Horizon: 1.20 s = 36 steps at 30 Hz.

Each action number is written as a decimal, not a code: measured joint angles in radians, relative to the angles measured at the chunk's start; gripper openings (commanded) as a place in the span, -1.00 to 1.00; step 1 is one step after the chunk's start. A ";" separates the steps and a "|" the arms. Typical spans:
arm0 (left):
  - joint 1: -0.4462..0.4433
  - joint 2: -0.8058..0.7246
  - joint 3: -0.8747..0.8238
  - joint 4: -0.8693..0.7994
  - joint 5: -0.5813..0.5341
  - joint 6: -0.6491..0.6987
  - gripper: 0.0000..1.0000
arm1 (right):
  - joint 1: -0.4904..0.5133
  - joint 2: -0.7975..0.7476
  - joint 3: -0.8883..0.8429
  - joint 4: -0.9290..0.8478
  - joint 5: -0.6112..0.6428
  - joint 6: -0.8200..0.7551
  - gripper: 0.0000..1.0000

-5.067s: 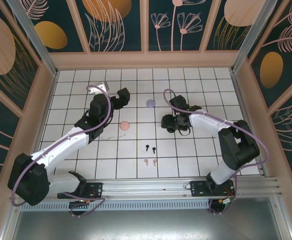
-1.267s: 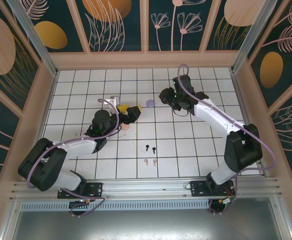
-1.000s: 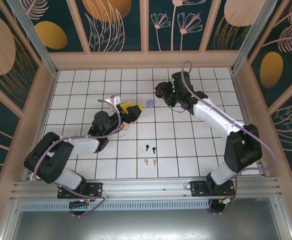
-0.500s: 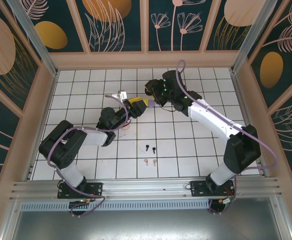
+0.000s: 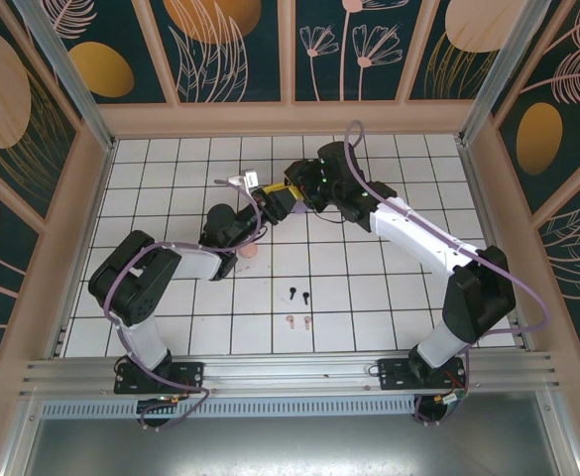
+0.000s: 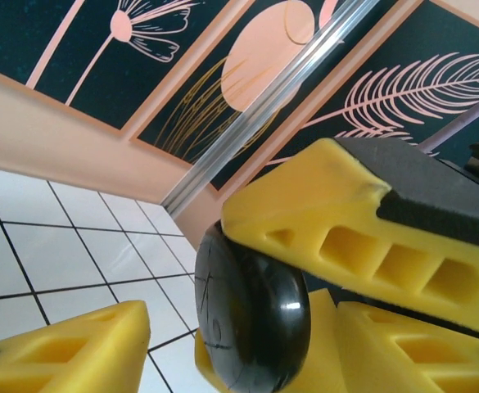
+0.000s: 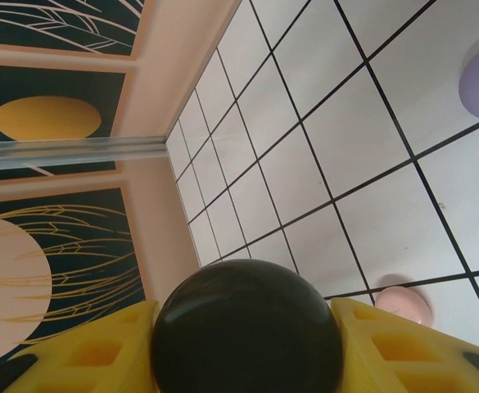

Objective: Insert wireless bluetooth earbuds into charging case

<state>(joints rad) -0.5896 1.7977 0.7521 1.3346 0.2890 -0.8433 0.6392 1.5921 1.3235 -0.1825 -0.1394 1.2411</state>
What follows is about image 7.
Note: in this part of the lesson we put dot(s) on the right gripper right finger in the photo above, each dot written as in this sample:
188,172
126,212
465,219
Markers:
427,368

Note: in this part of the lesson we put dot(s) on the pink earbud charging case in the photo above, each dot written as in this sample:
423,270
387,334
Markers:
407,305

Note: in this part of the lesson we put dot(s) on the aluminium frame post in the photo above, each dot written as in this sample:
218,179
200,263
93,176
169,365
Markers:
59,149

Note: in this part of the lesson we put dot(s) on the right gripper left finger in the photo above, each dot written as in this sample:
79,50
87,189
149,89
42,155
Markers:
59,380

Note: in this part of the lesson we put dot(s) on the black earbud charging case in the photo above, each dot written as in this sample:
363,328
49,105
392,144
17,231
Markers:
243,327

